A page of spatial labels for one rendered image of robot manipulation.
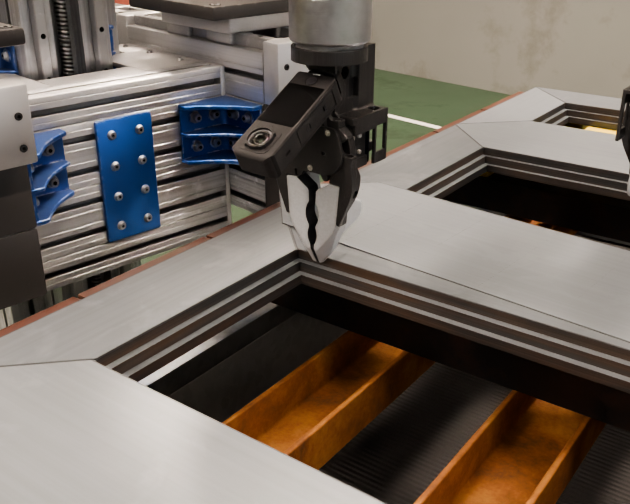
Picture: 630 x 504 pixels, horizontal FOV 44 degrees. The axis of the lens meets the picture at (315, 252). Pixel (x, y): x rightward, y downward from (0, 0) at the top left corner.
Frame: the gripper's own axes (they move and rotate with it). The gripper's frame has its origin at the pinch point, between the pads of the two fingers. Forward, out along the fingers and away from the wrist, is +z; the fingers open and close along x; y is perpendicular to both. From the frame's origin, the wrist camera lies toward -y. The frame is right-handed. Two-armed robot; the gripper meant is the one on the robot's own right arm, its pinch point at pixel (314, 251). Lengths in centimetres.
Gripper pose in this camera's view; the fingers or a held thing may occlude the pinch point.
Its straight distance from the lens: 77.8
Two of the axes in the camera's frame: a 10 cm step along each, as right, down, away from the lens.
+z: 0.0, 9.1, 4.1
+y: 5.9, -3.3, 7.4
